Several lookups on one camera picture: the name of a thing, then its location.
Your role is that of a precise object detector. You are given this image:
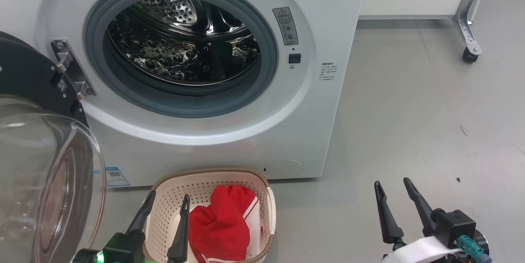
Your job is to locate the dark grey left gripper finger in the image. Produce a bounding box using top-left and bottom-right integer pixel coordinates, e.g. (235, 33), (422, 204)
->
(126, 190), (157, 235)
(167, 194), (191, 263)

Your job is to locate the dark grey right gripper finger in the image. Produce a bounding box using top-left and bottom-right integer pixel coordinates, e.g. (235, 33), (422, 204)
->
(374, 181), (404, 244)
(403, 178), (437, 237)

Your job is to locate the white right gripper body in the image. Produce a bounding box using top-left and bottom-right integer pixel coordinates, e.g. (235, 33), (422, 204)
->
(381, 236), (462, 263)

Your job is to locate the red and white garment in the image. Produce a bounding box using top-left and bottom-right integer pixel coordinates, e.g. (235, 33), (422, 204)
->
(188, 185), (262, 263)

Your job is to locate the washing machine glass door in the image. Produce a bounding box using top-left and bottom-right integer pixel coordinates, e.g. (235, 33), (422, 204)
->
(0, 31), (106, 263)

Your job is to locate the cream perforated laundry basket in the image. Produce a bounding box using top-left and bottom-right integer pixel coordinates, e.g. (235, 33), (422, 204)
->
(142, 168), (276, 263)

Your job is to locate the white front-load washing machine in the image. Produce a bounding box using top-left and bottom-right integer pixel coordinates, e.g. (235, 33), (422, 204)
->
(0, 0), (366, 188)

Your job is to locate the metal door hinge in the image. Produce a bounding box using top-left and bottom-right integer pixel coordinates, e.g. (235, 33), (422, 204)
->
(51, 40), (97, 100)

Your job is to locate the blue energy label sticker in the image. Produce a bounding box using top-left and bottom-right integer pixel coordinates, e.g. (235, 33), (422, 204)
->
(105, 167), (131, 188)

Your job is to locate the small printed text label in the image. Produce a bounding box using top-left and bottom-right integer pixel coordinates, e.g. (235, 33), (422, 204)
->
(320, 63), (338, 82)

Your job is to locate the grey metal stand leg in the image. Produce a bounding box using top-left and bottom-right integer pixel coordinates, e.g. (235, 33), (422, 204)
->
(452, 0), (493, 55)

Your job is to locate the grey warning sticker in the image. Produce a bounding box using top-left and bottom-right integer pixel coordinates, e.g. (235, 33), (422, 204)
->
(272, 7), (299, 46)

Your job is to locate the teal cable connector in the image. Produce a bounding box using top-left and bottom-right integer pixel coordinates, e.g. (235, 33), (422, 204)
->
(458, 235), (493, 263)

